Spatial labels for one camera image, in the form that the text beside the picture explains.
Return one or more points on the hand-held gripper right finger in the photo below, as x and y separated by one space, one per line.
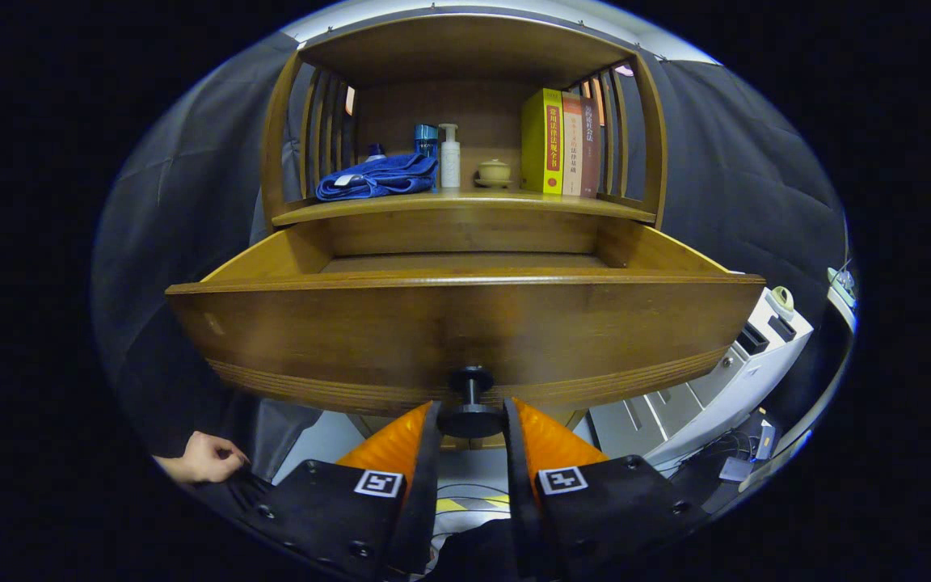
520 493

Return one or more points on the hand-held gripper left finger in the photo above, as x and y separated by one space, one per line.
421 493

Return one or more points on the white side cabinet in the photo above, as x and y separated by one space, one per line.
724 388

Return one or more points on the wooden countertop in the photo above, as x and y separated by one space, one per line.
465 202

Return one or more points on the blue folded towel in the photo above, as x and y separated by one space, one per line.
377 178

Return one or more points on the beige lidded teacup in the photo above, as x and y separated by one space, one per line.
494 172

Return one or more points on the pale green tape roll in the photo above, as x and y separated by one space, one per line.
781 297

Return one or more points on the white pump bottle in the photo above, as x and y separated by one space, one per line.
450 166

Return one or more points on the small white blue-capped bottle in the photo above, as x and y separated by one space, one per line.
375 150

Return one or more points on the brown book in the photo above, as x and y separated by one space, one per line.
591 149

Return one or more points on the beige orange book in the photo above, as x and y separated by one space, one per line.
572 145

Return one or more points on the yellow book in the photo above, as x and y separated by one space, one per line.
537 141

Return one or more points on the tall blue bottle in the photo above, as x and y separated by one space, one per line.
425 139

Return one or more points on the white power strip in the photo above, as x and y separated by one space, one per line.
841 283

